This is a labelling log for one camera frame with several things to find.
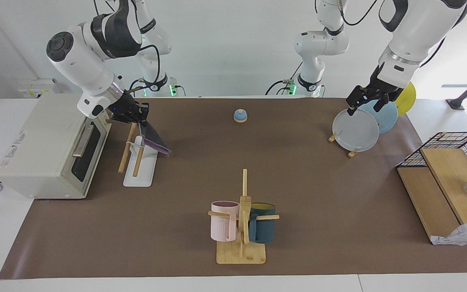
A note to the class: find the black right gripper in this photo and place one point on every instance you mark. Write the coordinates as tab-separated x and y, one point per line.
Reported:
124	106

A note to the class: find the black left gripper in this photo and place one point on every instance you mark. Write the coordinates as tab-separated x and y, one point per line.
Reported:
383	89

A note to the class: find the purple grey towel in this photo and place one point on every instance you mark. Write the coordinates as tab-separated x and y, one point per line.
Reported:
154	140

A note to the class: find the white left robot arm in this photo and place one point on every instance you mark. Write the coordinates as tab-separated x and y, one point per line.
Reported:
416	32

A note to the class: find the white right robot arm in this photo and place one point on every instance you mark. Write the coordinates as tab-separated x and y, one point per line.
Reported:
83	61

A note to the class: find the wooden plate rack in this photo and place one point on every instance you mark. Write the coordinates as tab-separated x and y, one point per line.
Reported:
353	153

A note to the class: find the white towel rack wooden bars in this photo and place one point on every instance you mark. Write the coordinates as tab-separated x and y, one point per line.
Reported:
144	174

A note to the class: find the light blue plate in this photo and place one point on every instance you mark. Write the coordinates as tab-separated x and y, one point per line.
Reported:
387	118

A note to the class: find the grey plate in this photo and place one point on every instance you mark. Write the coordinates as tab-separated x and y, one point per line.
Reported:
355	129

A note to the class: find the yellow plate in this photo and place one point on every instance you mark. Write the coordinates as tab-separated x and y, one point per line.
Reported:
408	97

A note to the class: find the white socket box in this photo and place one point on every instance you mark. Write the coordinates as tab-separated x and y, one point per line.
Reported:
35	87

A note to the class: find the cream toaster oven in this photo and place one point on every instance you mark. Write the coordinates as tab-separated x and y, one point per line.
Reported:
35	150

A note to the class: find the wooden shelf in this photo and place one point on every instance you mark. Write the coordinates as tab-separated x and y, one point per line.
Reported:
428	198

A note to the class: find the brown table mat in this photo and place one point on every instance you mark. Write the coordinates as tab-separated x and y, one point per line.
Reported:
176	227

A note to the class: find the pink mug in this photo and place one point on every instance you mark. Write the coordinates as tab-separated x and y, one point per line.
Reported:
221	227

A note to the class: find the dark teal mug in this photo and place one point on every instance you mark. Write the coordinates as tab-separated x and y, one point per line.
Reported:
264	231

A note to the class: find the wooden mug tree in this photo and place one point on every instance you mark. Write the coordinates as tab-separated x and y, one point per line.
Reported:
241	255

